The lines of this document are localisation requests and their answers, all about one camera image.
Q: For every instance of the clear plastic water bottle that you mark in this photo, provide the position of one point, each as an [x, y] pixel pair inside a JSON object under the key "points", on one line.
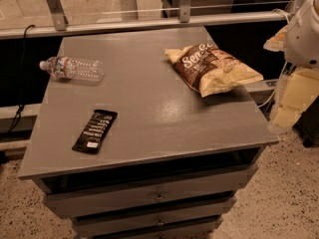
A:
{"points": [[73, 68]]}

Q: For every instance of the top grey drawer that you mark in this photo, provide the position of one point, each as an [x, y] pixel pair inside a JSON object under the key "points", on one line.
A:
{"points": [[106, 199]]}

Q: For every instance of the black snack bar wrapper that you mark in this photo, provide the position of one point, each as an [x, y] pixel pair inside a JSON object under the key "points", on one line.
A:
{"points": [[93, 134]]}

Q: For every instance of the grey drawer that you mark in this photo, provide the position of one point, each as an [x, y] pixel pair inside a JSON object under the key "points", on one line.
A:
{"points": [[198, 225], [156, 215], [106, 199]]}

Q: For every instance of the bottom grey drawer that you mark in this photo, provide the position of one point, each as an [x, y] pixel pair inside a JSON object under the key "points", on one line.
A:
{"points": [[198, 225]]}

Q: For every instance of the grey drawer cabinet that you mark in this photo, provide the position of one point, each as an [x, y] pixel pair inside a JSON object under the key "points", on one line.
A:
{"points": [[163, 128]]}

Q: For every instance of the brown and yellow chip bag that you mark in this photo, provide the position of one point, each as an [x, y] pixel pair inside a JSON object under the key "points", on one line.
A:
{"points": [[209, 70]]}

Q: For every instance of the metal guard rail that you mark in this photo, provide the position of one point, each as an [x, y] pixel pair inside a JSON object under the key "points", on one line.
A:
{"points": [[42, 18]]}

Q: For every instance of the middle grey drawer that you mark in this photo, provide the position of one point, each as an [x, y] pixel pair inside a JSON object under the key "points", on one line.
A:
{"points": [[156, 215]]}

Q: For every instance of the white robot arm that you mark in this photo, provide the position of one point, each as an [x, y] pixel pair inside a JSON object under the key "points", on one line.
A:
{"points": [[296, 92]]}

